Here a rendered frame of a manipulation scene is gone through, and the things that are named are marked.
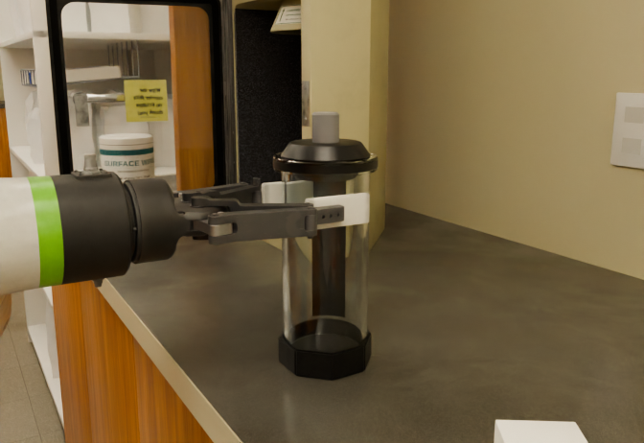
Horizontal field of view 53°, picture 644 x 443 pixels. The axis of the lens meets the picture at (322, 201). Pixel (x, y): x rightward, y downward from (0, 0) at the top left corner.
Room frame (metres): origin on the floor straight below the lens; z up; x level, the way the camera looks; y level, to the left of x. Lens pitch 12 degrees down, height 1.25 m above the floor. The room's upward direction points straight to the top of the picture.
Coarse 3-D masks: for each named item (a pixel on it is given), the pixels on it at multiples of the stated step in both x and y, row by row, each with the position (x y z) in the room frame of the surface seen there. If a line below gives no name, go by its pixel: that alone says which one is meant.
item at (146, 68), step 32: (64, 32) 1.14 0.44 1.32; (96, 32) 1.16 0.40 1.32; (128, 32) 1.18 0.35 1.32; (160, 32) 1.21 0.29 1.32; (192, 32) 1.23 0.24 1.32; (96, 64) 1.16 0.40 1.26; (128, 64) 1.18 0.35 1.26; (160, 64) 1.20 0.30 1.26; (192, 64) 1.23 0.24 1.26; (96, 96) 1.16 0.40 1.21; (128, 96) 1.18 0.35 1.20; (160, 96) 1.20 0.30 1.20; (192, 96) 1.23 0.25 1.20; (96, 128) 1.16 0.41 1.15; (128, 128) 1.18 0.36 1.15; (160, 128) 1.20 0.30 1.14; (192, 128) 1.23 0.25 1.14; (128, 160) 1.18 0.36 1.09; (160, 160) 1.20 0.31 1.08; (192, 160) 1.22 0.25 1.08
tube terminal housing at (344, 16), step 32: (256, 0) 1.16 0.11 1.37; (320, 0) 1.00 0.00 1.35; (352, 0) 1.03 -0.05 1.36; (384, 0) 1.19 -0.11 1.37; (320, 32) 1.00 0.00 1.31; (352, 32) 1.03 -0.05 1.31; (384, 32) 1.19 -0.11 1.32; (320, 64) 1.00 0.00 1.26; (352, 64) 1.03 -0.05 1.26; (384, 64) 1.20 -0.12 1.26; (320, 96) 1.00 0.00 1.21; (352, 96) 1.03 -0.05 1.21; (384, 96) 1.21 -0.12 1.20; (352, 128) 1.03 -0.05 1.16; (384, 128) 1.22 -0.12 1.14; (384, 160) 1.23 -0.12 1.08; (384, 192) 1.23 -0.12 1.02
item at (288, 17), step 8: (288, 0) 1.13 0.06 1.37; (296, 0) 1.11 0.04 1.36; (280, 8) 1.15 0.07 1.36; (288, 8) 1.11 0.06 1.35; (296, 8) 1.10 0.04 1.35; (280, 16) 1.12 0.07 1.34; (288, 16) 1.11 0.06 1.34; (296, 16) 1.10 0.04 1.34; (280, 24) 1.12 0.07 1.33; (288, 24) 1.10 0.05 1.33; (296, 24) 1.09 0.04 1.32; (272, 32) 1.15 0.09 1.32; (280, 32) 1.20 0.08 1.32; (288, 32) 1.22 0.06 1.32; (296, 32) 1.23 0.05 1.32
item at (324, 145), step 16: (320, 112) 0.65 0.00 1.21; (336, 112) 0.65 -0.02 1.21; (320, 128) 0.64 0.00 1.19; (336, 128) 0.65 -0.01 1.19; (288, 144) 0.65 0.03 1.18; (304, 144) 0.63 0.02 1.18; (320, 144) 0.63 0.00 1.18; (336, 144) 0.63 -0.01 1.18; (352, 144) 0.63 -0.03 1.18; (304, 160) 0.61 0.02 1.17; (320, 160) 0.61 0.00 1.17; (336, 160) 0.61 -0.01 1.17
